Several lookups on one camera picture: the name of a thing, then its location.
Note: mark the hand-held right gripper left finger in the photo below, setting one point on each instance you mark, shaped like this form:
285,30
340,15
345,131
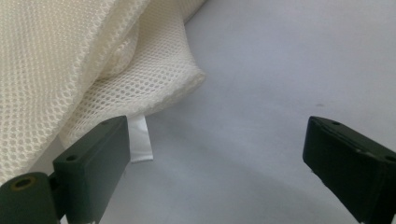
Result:
93,174

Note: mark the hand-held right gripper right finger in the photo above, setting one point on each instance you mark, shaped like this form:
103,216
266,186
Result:
351,168

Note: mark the cream towel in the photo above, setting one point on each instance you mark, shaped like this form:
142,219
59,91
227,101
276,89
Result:
62,62

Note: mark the light blue table mat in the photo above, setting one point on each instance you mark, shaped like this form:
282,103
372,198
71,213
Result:
264,77

